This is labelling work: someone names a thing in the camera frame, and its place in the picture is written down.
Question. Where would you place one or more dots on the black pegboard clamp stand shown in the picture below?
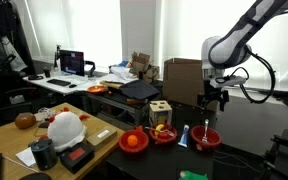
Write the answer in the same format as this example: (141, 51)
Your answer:
(287, 156)

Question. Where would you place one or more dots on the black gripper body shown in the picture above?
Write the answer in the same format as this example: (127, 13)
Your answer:
(214, 91)

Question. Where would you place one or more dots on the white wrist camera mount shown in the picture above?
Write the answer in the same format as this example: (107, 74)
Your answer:
(230, 81)

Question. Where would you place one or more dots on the dark cylindrical speaker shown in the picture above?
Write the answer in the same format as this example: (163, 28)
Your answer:
(44, 155)

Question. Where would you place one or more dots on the clear plastic container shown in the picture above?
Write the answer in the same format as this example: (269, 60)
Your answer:
(45, 113)

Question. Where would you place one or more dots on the yellow toy banana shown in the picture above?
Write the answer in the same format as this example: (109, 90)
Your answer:
(158, 128)

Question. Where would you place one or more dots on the small open cardboard box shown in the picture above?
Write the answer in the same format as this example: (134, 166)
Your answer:
(140, 61)

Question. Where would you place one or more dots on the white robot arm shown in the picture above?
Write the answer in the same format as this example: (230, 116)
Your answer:
(230, 50)

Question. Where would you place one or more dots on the large brown cardboard box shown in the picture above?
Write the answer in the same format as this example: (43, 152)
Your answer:
(184, 83)

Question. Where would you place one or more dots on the grey metal table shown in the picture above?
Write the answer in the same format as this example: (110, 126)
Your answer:
(117, 103)

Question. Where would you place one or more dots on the orange bowl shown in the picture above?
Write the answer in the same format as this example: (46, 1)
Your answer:
(97, 89)

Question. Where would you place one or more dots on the black headphones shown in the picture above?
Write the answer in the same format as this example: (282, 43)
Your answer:
(35, 77)

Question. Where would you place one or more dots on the thin silver utensil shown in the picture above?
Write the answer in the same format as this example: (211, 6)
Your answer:
(170, 132)

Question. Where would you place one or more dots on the wooden desk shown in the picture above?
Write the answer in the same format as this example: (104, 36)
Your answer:
(4, 140)

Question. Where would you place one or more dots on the white paper pile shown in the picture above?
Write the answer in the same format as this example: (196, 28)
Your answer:
(120, 75)

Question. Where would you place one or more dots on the white plush chicken toy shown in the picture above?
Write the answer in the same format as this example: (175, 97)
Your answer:
(65, 130)

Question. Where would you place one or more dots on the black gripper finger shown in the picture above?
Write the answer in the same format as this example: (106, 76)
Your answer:
(224, 103)
(202, 100)

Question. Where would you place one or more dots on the black computer monitor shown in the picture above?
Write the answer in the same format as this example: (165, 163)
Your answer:
(72, 62)

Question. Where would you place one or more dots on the green plastic toy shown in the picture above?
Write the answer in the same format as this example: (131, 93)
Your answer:
(192, 176)

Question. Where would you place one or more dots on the white tissue box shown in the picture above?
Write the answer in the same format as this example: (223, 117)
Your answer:
(16, 99)

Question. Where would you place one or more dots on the white paper sheet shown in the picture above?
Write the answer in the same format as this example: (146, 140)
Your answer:
(25, 156)

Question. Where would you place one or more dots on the red plastic bowl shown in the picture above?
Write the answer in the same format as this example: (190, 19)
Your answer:
(142, 146)
(164, 140)
(214, 136)

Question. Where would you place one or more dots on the flat tan cardboard box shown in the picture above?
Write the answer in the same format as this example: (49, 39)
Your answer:
(101, 135)

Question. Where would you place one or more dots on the white office desk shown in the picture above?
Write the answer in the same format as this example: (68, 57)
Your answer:
(37, 82)

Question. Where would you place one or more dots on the black cup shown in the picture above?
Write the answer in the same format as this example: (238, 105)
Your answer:
(47, 72)

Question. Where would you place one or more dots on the black office chair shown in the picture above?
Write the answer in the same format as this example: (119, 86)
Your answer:
(14, 110)

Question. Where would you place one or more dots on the white blue toothpaste tube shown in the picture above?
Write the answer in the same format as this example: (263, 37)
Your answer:
(184, 136)

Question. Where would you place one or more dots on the wooden shape sorter box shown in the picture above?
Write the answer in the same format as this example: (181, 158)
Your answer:
(160, 111)

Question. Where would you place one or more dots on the orange ball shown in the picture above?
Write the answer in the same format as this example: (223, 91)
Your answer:
(132, 140)

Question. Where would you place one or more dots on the black headset stand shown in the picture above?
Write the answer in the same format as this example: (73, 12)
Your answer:
(90, 68)

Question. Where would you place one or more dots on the black oval pad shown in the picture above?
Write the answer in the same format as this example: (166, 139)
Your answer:
(35, 176)

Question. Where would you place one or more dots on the brown ball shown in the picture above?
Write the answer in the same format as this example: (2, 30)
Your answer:
(25, 120)

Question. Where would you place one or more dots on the black box with red label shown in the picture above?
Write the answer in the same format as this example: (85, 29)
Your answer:
(75, 155)

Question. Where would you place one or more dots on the black computer mouse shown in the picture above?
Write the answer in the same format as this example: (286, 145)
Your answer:
(72, 86)

